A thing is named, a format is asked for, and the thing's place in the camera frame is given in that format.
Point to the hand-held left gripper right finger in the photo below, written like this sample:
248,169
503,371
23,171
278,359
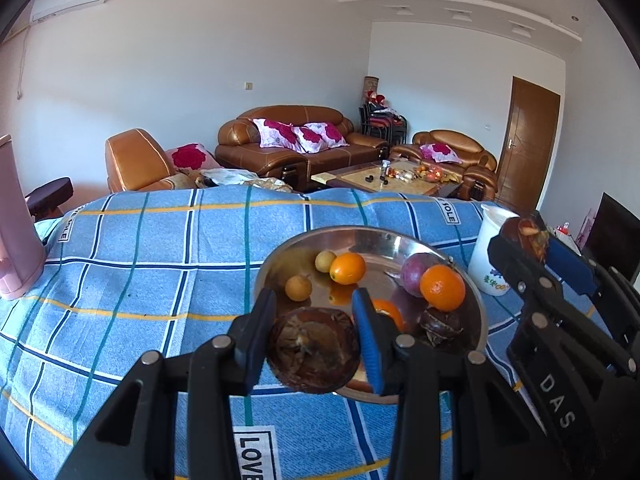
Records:
370,345

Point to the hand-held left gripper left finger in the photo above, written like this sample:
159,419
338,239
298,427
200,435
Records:
260,340

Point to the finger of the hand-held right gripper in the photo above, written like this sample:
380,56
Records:
570,262
505,260

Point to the dark mangosteen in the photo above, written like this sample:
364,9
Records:
440,325
517,232
315,350

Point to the round orange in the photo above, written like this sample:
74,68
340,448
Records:
391,312
442,287

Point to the small brown longan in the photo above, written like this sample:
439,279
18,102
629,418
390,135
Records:
298,287

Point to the oval orange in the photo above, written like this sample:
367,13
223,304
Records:
347,267

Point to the purple onion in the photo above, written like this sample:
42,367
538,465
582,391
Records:
412,275

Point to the stainless steel bowl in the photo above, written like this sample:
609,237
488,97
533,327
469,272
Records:
370,250

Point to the small yellow longan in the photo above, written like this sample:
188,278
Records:
325,260

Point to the white printed cup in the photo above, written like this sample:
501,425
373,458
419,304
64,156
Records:
487,260

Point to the black television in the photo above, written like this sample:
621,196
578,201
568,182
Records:
617,230

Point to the brown leather armchair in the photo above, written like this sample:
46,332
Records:
135,160
475,160

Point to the brown wooden door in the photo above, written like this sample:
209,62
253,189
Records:
530,145

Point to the pile of colourful snacks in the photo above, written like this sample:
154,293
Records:
425,172

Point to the red floral pillow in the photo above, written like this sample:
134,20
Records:
320,136
440,152
277,132
190,156

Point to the blue plaid cloth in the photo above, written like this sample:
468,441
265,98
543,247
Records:
150,270

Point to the white crumpled cloth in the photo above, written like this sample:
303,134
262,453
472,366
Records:
227,176

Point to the wooden coffee table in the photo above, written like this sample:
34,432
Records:
350,177

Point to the stacked dark chairs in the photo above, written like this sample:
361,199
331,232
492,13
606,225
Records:
382,127

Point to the brown leather sofa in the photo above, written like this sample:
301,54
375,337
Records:
250,157

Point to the red plush toy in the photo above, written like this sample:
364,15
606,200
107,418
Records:
373,96

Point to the dark brown stool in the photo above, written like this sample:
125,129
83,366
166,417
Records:
50,195

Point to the pink electric kettle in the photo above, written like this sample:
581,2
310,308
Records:
15,240

